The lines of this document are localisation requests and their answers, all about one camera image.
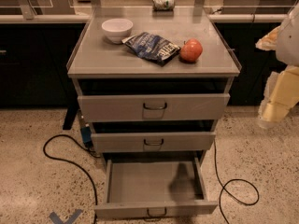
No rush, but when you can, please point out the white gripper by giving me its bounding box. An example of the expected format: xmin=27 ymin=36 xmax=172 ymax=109
xmin=255 ymin=25 xmax=299 ymax=130

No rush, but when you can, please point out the grey bottom drawer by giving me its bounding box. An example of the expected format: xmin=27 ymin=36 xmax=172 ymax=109
xmin=95 ymin=156 xmax=218 ymax=219

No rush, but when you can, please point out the grey drawer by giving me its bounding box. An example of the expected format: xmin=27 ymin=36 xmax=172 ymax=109
xmin=78 ymin=94 xmax=230 ymax=122
xmin=92 ymin=132 xmax=215 ymax=153
xmin=95 ymin=156 xmax=218 ymax=219

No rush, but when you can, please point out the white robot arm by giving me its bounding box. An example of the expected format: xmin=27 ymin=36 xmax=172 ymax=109
xmin=256 ymin=4 xmax=299 ymax=129

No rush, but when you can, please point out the grey middle drawer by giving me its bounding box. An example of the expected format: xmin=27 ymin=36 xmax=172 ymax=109
xmin=92 ymin=132 xmax=215 ymax=153

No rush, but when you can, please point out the grey drawer cabinet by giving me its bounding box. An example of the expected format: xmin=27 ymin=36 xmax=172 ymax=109
xmin=68 ymin=7 xmax=239 ymax=164

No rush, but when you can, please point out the grey top drawer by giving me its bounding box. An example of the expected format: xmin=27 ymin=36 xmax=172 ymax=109
xmin=78 ymin=94 xmax=230 ymax=122

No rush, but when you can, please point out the red apple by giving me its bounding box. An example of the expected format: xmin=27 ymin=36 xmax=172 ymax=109
xmin=179 ymin=38 xmax=203 ymax=63

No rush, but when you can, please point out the blue chip bag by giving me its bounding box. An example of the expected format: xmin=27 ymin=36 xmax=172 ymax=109
xmin=122 ymin=32 xmax=180 ymax=66

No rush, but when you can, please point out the crumpled white green can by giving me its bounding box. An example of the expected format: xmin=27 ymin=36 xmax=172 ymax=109
xmin=152 ymin=0 xmax=175 ymax=11

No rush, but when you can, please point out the white ceramic bowl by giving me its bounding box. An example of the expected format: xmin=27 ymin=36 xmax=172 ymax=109
xmin=102 ymin=19 xmax=133 ymax=44

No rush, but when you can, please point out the blue power adapter box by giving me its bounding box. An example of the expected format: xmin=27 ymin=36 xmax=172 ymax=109
xmin=80 ymin=126 xmax=93 ymax=147

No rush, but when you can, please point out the dark lab counter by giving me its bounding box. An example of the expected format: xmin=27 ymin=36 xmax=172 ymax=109
xmin=0 ymin=22 xmax=286 ymax=107

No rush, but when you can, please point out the black cable right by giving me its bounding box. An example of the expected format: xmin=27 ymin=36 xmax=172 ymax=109
xmin=213 ymin=139 xmax=261 ymax=224

